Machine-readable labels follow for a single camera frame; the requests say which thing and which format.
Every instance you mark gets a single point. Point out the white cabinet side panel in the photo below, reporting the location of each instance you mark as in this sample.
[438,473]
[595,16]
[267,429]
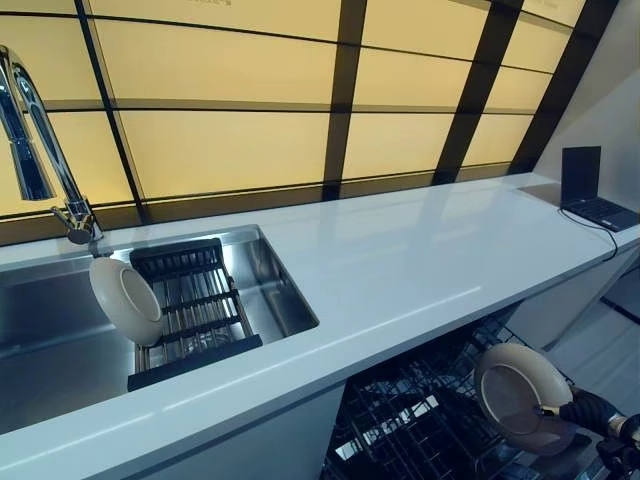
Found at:
[565,305]

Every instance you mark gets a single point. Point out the chrome pull-down kitchen faucet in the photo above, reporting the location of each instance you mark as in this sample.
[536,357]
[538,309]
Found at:
[30,150]

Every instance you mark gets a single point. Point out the dark open laptop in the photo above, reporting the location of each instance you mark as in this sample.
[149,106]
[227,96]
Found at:
[582,175]

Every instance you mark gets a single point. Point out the cream ceramic plate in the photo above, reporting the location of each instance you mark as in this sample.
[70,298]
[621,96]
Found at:
[520,395]
[125,302]

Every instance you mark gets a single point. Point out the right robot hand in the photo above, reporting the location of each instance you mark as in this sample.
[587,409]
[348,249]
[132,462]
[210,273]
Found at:
[590,412]

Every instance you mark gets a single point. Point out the stainless steel kitchen sink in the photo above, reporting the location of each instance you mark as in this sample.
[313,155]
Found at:
[50,325]

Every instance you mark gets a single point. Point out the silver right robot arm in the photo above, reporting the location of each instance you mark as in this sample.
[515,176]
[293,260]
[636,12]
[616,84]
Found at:
[622,445]

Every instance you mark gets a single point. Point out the built-in dishwasher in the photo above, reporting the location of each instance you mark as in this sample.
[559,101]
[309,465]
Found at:
[345,452]

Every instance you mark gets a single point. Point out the black tined dishwasher plate rack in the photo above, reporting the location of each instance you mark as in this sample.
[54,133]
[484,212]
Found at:
[400,420]

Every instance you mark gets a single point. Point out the black dish drying rack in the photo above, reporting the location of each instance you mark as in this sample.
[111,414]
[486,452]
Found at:
[200,305]

